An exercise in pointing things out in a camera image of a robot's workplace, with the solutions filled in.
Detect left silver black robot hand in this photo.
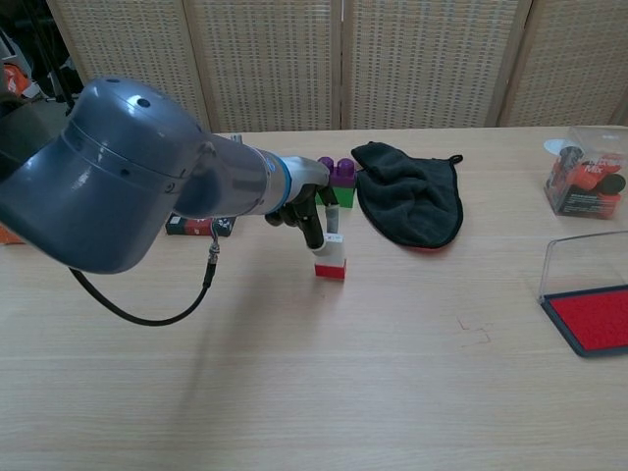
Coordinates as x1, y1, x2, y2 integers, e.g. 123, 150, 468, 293
264, 155, 344, 259

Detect white and red block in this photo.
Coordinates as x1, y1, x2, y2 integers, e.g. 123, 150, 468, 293
313, 234, 348, 281

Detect purple toy brick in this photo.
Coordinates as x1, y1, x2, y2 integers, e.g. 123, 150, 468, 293
317, 156, 357, 190

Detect black cloth mitt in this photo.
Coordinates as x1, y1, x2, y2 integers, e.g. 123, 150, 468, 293
350, 140, 465, 252

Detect dark patterned flat box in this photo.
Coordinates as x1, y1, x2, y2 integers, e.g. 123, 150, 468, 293
165, 214, 236, 237

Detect wooden rattan folding screen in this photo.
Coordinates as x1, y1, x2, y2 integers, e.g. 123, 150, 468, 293
46, 0, 628, 134

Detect clear box red black items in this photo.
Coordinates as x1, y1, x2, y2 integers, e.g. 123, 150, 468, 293
544, 126, 628, 221

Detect black tripod stand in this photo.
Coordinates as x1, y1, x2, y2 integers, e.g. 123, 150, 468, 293
26, 0, 82, 117

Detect red ink pad clear lid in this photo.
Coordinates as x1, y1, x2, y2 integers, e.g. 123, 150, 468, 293
537, 230, 628, 358

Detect orange bag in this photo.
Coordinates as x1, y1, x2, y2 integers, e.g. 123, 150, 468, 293
0, 62, 31, 99

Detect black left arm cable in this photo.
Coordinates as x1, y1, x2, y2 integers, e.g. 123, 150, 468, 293
68, 215, 223, 326

